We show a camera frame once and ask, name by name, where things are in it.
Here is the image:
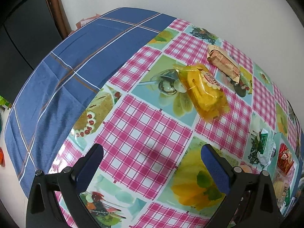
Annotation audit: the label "green white snack packet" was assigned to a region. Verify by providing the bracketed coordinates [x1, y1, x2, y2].
[256, 128, 277, 165]

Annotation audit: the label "beige brown snack packet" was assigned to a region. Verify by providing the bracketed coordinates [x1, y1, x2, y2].
[207, 44, 241, 84]

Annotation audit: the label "pinkish paper sheets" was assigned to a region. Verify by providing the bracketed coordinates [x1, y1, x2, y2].
[75, 14, 101, 30]

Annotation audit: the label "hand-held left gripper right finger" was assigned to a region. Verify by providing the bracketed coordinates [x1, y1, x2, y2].
[201, 144, 284, 228]

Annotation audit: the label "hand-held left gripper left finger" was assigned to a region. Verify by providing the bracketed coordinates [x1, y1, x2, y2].
[25, 143, 105, 228]

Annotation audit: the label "blue checked bedsheet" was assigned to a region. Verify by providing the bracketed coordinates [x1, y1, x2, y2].
[5, 8, 176, 197]

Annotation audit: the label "pale green-printed snack packet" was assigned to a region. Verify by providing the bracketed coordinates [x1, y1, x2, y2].
[273, 178, 291, 207]

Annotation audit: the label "yellow transparent snack packet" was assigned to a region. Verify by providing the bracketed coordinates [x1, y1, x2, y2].
[172, 62, 230, 123]

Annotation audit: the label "pink checked printed tablecloth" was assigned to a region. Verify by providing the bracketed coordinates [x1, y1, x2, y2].
[49, 18, 302, 228]

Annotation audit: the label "green object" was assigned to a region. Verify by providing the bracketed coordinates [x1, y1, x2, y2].
[0, 95, 11, 110]

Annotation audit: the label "dark cabinet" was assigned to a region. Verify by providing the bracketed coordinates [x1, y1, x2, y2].
[0, 0, 69, 100]

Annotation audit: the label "brown wooden post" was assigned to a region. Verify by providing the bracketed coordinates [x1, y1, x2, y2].
[46, 0, 72, 37]

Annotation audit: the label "black cable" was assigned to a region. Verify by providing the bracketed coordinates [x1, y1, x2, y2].
[288, 100, 302, 163]

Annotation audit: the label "red snack packet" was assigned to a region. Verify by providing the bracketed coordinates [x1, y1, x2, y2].
[277, 144, 295, 175]

